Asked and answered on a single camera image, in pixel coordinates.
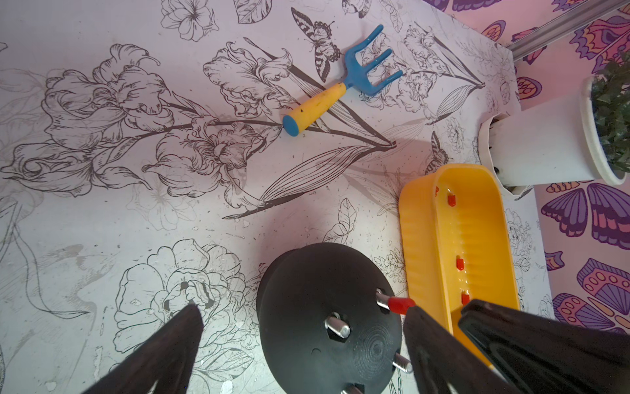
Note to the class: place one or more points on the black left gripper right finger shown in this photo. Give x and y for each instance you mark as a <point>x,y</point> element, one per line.
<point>441,363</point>

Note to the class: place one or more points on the yellow plastic tray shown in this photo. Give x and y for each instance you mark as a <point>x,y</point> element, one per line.
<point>456,245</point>

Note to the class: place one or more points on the black round screw base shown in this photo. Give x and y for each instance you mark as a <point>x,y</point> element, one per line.
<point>303,287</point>

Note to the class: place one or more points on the blue yellow garden fork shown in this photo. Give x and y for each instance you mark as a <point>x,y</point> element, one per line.
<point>299,119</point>

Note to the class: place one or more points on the potted green plant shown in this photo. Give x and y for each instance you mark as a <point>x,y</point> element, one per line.
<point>581,136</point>

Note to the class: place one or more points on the silver protruding screw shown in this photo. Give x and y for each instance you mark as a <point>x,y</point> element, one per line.
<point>402,363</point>
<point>351,389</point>
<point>337,326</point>
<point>382,299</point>

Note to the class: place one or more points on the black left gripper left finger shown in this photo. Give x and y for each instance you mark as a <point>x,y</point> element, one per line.
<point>163,364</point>

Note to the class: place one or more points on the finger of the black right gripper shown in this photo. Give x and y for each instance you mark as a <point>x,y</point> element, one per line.
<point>539,355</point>

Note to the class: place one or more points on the aluminium cage frame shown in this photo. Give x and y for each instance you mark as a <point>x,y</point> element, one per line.
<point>578,16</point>

